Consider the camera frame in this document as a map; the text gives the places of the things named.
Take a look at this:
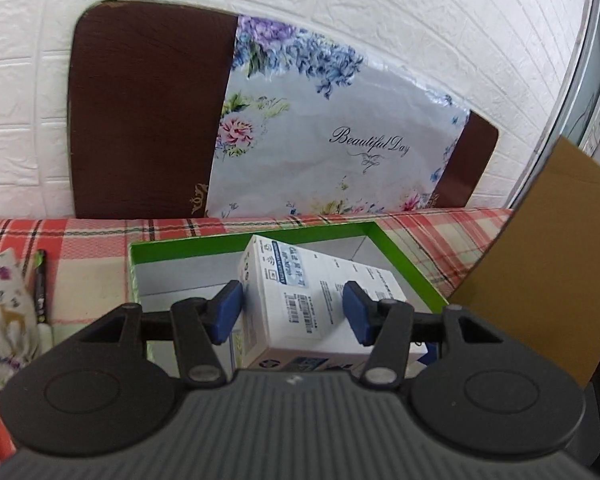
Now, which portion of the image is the floral plastic bag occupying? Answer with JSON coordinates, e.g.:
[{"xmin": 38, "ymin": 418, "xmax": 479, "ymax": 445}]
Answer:
[{"xmin": 206, "ymin": 15, "xmax": 469, "ymax": 218}]

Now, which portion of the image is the printed fabric drawstring pouch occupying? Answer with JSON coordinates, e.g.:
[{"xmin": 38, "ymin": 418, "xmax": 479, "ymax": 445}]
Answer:
[{"xmin": 0, "ymin": 248, "xmax": 41, "ymax": 391}]

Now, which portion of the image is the dark brown headboard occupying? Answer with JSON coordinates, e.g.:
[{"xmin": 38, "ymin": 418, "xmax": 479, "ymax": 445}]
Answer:
[{"xmin": 67, "ymin": 0, "xmax": 498, "ymax": 219}]

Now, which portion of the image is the red plaid blanket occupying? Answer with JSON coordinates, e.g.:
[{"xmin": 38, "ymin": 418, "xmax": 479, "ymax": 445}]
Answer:
[{"xmin": 0, "ymin": 208, "xmax": 509, "ymax": 479}]

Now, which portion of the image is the brown cardboard sheet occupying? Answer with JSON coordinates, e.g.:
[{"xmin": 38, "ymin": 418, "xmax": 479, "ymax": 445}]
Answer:
[{"xmin": 449, "ymin": 140, "xmax": 600, "ymax": 386}]

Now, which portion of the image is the white product box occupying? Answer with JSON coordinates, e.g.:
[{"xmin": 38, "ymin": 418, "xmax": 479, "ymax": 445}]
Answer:
[{"xmin": 232, "ymin": 235, "xmax": 430, "ymax": 376}]

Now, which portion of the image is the window frame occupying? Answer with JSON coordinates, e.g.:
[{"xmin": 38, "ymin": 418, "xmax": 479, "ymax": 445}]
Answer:
[{"xmin": 508, "ymin": 0, "xmax": 600, "ymax": 207}]

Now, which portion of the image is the green cardboard box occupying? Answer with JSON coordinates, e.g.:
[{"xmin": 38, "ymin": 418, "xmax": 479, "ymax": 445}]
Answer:
[{"xmin": 127, "ymin": 220, "xmax": 451, "ymax": 376}]

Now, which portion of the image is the white cap black marker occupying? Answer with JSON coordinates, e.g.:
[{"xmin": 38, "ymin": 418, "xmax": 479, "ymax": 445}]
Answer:
[{"xmin": 31, "ymin": 248, "xmax": 54, "ymax": 351}]

